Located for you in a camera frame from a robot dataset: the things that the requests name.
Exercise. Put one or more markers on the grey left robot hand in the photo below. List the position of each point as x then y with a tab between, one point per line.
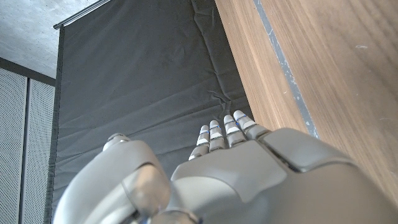
248	186

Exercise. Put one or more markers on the wooden table edge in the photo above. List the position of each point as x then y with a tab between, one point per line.
286	68

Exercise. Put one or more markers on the black backdrop curtain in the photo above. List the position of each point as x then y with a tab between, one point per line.
140	77

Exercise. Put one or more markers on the black backdrop frame pole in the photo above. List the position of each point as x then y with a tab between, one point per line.
82	14

